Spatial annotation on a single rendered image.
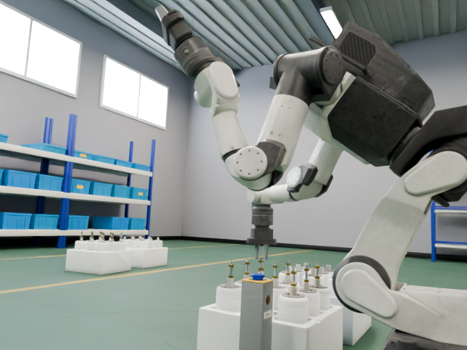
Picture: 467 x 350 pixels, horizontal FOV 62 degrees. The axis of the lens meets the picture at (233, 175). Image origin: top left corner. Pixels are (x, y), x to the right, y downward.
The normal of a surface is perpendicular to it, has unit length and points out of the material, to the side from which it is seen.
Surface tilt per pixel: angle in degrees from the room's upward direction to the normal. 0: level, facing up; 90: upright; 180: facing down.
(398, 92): 91
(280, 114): 82
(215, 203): 90
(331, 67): 99
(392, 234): 90
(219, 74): 71
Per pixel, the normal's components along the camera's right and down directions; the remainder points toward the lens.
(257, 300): -0.51, -0.12
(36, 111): 0.88, -0.02
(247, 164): -0.21, -0.26
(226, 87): 0.41, -0.41
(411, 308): -0.12, 0.08
